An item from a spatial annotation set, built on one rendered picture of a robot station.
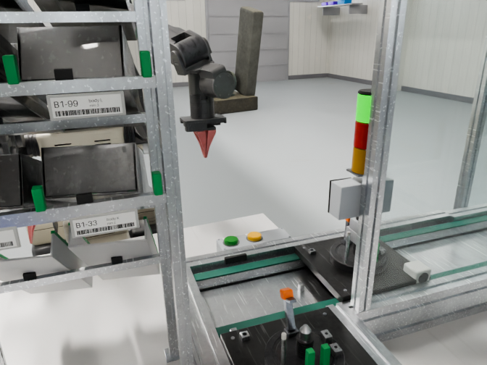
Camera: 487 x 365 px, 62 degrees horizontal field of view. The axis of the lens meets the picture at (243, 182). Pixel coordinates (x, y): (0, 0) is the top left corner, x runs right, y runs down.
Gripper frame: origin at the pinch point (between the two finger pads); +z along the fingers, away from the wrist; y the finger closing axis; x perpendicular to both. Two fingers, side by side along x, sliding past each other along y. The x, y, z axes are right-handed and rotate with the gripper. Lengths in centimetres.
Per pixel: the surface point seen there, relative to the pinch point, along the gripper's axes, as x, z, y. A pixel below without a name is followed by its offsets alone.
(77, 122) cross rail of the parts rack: -24.4, -14.4, -26.4
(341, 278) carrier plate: -23.7, 27.4, 25.7
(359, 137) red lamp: -31.6, -8.5, 22.3
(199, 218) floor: 219, 117, 42
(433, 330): -35, 39, 44
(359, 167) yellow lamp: -32.1, -2.8, 22.6
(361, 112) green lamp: -31.8, -13.3, 22.3
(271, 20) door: 1056, -77, 456
